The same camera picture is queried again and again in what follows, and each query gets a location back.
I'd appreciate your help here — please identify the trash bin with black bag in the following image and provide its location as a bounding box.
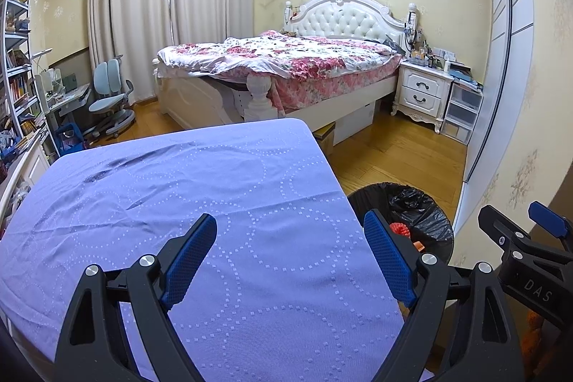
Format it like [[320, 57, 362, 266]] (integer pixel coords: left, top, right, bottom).
[[347, 183, 455, 271]]

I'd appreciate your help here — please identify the white nightstand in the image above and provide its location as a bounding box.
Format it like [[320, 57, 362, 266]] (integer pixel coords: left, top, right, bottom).
[[391, 61, 455, 134]]

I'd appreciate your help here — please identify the clutter of small bottles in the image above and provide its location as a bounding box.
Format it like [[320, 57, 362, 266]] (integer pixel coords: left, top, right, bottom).
[[405, 4, 457, 72]]

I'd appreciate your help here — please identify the white bed with tufted headboard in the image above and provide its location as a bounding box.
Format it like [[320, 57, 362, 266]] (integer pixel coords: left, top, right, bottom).
[[151, 0, 419, 136]]

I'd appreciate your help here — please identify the purple tablecloth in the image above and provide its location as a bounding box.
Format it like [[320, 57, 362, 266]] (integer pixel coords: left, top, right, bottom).
[[0, 118, 437, 382]]

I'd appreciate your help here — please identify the white cabinet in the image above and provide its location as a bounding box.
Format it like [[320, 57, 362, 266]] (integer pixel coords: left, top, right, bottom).
[[0, 140, 50, 231]]

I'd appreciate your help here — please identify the pink floral quilt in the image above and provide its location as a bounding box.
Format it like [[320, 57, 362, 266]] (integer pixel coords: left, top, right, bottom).
[[154, 30, 404, 114]]

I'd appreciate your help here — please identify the white storage box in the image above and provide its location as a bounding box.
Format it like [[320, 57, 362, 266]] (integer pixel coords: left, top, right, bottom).
[[333, 100, 377, 145]]

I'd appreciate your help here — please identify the stack of books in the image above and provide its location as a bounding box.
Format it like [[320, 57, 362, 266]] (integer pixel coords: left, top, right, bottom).
[[450, 62, 484, 92]]

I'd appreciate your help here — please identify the cardboard box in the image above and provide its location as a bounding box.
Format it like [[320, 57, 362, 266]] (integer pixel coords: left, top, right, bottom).
[[313, 123, 336, 156]]

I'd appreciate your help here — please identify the orange cloth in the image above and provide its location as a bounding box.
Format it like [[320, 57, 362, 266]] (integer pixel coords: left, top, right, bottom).
[[521, 310, 549, 349]]

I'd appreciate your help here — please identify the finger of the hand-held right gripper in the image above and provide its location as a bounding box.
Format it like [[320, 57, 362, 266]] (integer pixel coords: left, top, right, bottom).
[[478, 205, 533, 264], [528, 202, 573, 251]]

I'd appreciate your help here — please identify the white bookshelf with books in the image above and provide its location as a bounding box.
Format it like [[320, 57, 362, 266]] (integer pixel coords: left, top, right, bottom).
[[0, 0, 50, 168]]

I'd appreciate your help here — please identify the pale blue desk chair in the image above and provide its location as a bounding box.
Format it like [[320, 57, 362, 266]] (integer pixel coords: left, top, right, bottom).
[[87, 56, 136, 139]]

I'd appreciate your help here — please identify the white sliding wardrobe door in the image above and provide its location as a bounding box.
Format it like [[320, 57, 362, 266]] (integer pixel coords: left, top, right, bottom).
[[452, 0, 573, 240]]

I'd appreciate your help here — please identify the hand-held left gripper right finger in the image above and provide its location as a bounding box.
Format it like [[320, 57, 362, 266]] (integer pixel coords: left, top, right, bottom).
[[363, 209, 524, 382]]

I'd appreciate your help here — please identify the clear plastic drawer unit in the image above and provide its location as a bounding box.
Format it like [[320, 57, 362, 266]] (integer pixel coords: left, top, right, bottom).
[[441, 82, 484, 143]]

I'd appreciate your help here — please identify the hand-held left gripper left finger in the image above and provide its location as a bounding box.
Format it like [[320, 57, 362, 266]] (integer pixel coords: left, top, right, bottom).
[[54, 213, 218, 382]]

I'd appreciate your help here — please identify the grey study desk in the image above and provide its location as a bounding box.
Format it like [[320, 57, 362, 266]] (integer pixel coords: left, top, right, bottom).
[[40, 82, 92, 150]]

